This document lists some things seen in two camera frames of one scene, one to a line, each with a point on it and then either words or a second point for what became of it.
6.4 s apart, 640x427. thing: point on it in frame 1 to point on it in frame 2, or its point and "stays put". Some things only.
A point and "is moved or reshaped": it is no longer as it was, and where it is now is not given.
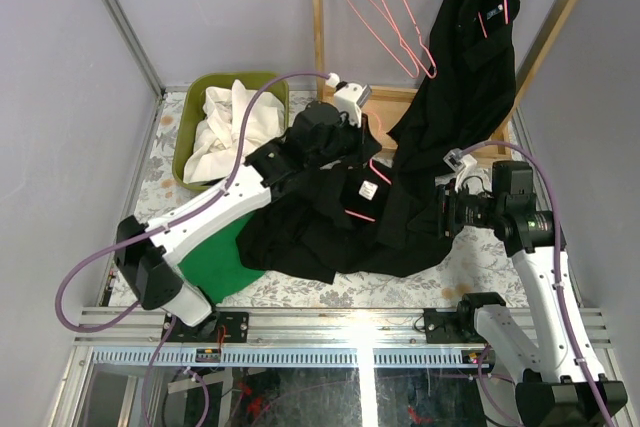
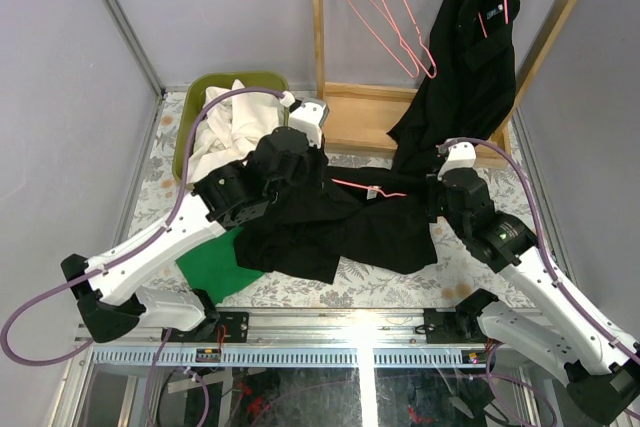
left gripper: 351,138 to 314,159
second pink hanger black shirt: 490,4 stays put
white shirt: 217,145 stays put
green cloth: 217,266 stays put
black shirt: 357,215 is moved or reshaped
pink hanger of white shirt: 405,7 stays put
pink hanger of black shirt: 355,214 is moved or reshaped
